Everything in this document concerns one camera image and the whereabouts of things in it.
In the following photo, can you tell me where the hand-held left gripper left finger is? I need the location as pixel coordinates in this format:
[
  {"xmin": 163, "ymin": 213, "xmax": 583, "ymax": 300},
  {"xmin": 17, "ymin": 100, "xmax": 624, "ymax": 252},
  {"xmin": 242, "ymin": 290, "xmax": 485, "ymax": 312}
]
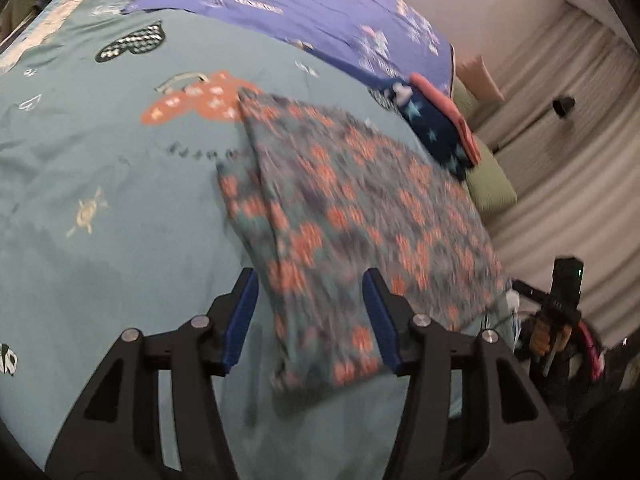
[{"xmin": 45, "ymin": 267, "xmax": 261, "ymax": 480}]

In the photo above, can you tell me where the green sofa cushion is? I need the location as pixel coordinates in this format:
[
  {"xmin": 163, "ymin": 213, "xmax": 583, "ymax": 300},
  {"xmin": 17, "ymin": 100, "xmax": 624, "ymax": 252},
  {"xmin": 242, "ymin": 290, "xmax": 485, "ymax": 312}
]
[{"xmin": 450, "ymin": 80, "xmax": 519, "ymax": 220}]

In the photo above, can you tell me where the navy star-print folded cloth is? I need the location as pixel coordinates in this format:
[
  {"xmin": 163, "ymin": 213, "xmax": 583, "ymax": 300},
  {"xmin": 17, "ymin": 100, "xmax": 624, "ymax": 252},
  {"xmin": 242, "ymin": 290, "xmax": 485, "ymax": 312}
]
[{"xmin": 369, "ymin": 77, "xmax": 476, "ymax": 182}]

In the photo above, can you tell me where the light grey curtain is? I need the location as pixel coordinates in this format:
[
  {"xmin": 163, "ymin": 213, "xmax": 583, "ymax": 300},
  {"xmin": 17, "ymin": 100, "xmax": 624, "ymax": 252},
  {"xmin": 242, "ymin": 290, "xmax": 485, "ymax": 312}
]
[{"xmin": 470, "ymin": 0, "xmax": 640, "ymax": 348}]

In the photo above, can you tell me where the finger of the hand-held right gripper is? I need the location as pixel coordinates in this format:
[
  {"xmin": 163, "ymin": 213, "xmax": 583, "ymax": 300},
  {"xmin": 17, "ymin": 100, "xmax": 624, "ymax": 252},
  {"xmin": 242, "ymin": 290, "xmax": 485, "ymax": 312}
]
[{"xmin": 512, "ymin": 279, "xmax": 552, "ymax": 307}]

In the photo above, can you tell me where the person's right hand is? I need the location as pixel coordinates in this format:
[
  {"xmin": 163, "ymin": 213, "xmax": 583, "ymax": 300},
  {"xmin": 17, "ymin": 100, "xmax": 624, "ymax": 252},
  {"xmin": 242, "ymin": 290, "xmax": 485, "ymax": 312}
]
[{"xmin": 529, "ymin": 310, "xmax": 574, "ymax": 357}]

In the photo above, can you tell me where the person's right forearm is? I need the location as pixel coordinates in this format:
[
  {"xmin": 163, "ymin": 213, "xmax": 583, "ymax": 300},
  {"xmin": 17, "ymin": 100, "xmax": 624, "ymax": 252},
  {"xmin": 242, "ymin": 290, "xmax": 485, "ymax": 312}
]
[{"xmin": 550, "ymin": 320, "xmax": 640, "ymax": 480}]

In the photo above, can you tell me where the pink folded cloth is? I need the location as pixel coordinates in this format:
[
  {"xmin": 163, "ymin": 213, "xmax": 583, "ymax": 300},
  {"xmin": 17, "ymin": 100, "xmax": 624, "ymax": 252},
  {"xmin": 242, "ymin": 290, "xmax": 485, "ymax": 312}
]
[{"xmin": 409, "ymin": 72, "xmax": 482, "ymax": 166}]

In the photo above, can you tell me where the beige pillow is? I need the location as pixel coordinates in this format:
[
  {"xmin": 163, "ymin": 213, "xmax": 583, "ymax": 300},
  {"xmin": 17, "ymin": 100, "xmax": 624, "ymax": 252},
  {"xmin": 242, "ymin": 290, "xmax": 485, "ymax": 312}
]
[{"xmin": 456, "ymin": 55, "xmax": 506, "ymax": 103}]

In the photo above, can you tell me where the teal floral garment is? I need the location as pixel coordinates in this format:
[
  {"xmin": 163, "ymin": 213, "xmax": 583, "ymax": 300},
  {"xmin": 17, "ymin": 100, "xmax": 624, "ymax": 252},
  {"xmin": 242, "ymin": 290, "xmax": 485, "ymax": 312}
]
[{"xmin": 216, "ymin": 87, "xmax": 514, "ymax": 395}]

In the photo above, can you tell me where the purple printed blanket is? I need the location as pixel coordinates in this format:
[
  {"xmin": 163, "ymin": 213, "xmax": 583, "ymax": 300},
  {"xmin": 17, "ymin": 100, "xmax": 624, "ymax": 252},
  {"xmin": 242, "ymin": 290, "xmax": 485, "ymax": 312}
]
[{"xmin": 122, "ymin": 0, "xmax": 457, "ymax": 88}]

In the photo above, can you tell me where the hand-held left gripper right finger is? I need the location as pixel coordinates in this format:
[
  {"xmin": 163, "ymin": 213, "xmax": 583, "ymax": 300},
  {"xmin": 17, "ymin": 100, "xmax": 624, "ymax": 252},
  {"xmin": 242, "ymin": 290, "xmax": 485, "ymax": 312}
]
[{"xmin": 362, "ymin": 267, "xmax": 574, "ymax": 480}]

